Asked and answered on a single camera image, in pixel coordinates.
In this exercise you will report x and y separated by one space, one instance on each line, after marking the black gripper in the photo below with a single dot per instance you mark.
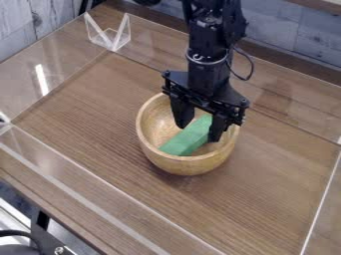
203 88

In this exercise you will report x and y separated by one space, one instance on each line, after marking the green rectangular stick block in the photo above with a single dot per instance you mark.
189 139

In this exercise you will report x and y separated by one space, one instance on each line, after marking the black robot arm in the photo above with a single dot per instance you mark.
216 26

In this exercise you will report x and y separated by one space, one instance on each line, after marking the wooden bowl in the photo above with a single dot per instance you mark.
155 128

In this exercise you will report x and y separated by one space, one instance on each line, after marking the clear acrylic corner bracket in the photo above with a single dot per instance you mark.
109 39

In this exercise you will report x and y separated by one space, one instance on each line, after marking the clear acrylic tray wall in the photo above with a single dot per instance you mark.
113 222

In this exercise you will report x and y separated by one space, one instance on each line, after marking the black metal table frame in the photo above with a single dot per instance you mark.
50 245

